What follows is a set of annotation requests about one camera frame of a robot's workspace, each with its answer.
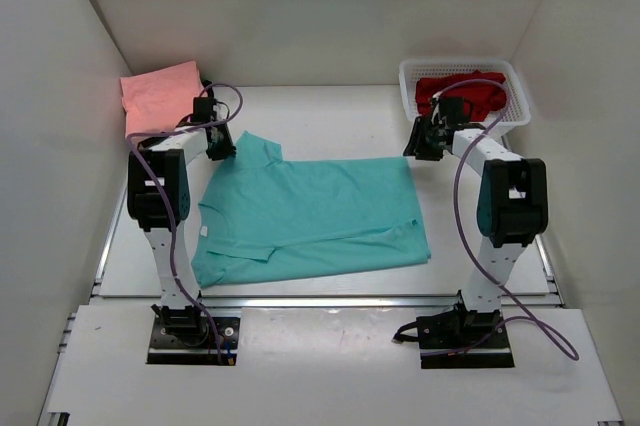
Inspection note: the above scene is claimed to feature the teal t shirt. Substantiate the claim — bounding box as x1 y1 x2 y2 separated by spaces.
192 132 431 288

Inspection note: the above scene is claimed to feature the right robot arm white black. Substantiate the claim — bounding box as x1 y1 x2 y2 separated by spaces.
404 96 548 347

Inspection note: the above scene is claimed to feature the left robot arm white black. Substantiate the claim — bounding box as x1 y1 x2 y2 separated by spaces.
126 93 236 346

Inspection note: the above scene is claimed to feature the red t shirt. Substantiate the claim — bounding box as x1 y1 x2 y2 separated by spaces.
415 70 507 122

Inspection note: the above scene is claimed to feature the black folded t shirt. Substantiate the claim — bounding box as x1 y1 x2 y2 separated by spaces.
199 79 215 98

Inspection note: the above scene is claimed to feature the white plastic basket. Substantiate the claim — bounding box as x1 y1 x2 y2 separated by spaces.
399 57 531 138

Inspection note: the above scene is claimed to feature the pink folded t shirt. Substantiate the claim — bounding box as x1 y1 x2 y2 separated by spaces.
120 61 203 136

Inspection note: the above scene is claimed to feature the aluminium rail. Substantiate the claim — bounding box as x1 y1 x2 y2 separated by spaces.
89 294 562 309

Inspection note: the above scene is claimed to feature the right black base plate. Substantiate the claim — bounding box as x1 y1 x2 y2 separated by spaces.
392 304 515 370

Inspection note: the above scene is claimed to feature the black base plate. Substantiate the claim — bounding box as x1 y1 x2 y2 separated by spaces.
392 304 515 370
146 305 241 367

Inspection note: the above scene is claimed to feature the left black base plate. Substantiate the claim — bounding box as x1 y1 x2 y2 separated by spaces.
146 305 241 367

